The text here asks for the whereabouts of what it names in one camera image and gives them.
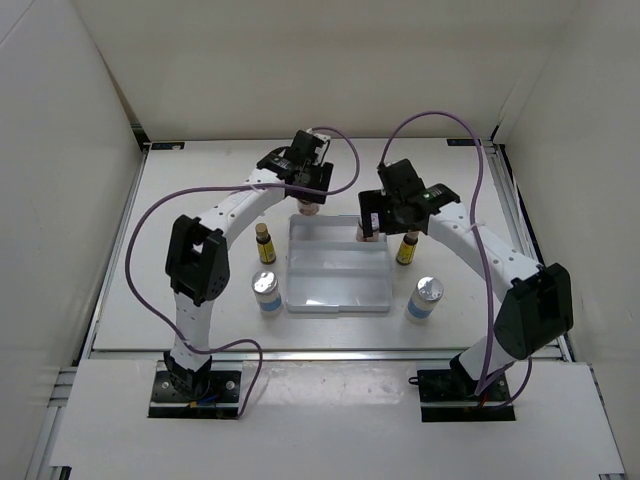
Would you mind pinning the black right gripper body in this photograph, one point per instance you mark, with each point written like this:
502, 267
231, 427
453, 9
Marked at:
387, 209

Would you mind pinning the clear tiered plastic tray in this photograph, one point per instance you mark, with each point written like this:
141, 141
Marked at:
330, 272

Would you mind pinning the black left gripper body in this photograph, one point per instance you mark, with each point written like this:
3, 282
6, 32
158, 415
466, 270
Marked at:
313, 172

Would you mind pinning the yellow label brown bottle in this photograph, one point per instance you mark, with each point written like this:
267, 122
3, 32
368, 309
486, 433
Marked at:
266, 250

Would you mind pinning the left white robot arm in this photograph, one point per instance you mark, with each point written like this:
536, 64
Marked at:
198, 264

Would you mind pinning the white-lid red label jar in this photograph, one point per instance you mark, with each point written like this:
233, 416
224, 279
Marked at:
307, 208

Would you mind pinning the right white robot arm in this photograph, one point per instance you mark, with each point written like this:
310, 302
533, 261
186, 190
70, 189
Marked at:
529, 305

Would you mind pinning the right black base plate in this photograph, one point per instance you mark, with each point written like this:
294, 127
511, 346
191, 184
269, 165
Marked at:
442, 401

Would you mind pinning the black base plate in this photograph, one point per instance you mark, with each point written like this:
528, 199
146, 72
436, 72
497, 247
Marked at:
442, 401
219, 401

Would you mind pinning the white front board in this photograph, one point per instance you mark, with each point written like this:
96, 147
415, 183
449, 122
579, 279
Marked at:
315, 420

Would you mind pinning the silver-lid blue label jar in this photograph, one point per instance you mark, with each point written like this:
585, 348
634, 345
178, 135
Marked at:
426, 295
265, 287

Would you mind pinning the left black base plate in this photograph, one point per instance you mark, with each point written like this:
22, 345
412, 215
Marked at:
219, 401

